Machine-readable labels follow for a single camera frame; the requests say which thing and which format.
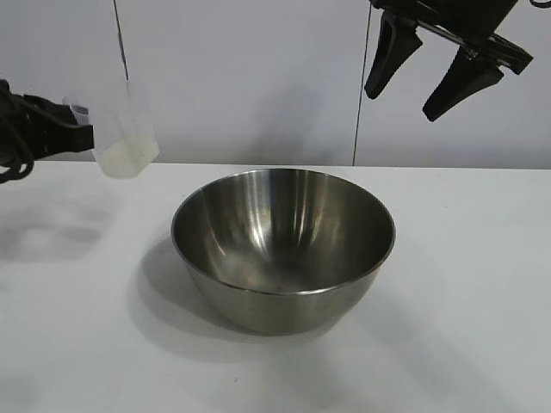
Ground stainless steel mixing bowl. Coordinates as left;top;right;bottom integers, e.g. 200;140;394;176
170;168;396;336

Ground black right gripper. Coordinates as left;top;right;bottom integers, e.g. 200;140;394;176
363;0;535;124

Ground clear plastic measuring cup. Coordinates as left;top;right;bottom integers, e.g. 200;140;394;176
61;81;163;180

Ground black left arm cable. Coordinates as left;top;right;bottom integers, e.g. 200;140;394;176
0;79;35;184

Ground white rice grains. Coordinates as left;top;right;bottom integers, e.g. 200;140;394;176
97;139;161;179

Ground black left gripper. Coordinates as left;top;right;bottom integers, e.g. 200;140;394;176
0;92;95;167

